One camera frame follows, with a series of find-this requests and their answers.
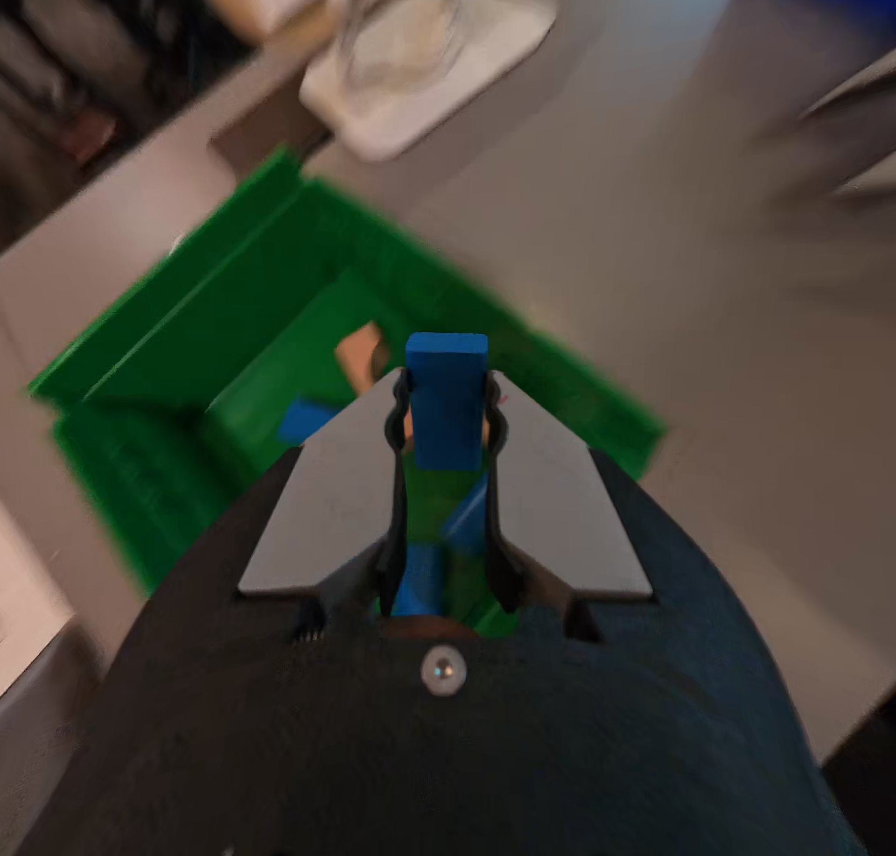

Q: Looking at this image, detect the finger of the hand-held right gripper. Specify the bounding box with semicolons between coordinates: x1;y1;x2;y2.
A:
798;51;896;125
833;152;896;202

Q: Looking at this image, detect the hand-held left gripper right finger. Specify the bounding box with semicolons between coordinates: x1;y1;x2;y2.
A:
485;372;656;610

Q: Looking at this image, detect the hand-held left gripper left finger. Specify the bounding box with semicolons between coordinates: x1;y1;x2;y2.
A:
238;368;410;617

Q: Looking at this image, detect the blue rectangular wooden block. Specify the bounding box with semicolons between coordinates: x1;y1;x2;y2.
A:
276;397;345;447
405;332;489;472

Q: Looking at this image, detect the natural wooden plank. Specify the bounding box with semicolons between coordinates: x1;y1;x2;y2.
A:
335;320;389;395

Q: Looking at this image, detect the green plastic bin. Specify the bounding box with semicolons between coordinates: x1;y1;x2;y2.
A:
28;145;666;640

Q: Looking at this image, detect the table cable hatch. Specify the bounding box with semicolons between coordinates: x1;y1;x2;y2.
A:
210;93;330;178

